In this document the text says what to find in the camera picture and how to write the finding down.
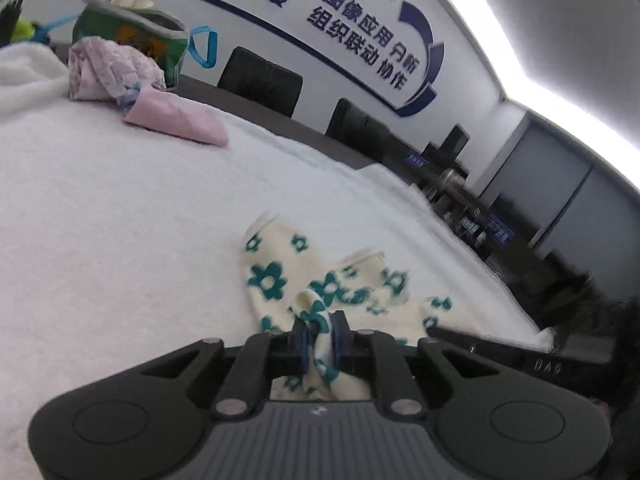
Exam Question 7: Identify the pink folded cloth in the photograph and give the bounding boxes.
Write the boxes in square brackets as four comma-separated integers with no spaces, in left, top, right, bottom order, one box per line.
[123,85,230,149]

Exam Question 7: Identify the pink patterned garment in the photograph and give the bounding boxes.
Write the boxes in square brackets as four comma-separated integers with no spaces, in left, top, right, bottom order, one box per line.
[67,36,167,112]

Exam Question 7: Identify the yellow green object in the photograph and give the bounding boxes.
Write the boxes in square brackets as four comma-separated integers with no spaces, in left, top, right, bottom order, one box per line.
[12,19,45,44]

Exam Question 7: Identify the cream teal floral garment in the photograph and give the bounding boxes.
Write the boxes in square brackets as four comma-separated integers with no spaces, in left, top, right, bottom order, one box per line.
[241,212,481,402]

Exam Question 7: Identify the green storage bag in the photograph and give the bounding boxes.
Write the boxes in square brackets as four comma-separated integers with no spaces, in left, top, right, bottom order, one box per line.
[72,0,219,89]

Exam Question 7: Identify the white fleece blanket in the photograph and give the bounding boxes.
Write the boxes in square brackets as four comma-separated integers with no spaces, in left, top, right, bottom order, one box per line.
[0,42,556,480]

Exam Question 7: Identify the black office chair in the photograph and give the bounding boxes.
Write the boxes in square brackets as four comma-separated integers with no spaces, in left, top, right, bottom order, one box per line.
[325,98,392,154]
[217,46,305,119]

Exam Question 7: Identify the blue wall lettering sign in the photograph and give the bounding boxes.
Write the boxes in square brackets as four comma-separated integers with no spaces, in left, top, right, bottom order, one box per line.
[92,0,447,119]

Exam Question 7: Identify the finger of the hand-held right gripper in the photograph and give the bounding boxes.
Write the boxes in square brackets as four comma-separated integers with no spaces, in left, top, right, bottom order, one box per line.
[426,326,525,369]

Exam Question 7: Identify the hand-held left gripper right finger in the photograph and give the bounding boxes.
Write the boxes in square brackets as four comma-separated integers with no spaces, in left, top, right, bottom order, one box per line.
[329,310,506,415]

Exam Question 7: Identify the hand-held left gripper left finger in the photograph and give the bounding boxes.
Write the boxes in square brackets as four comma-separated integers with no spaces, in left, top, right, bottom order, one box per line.
[132,316,310,418]

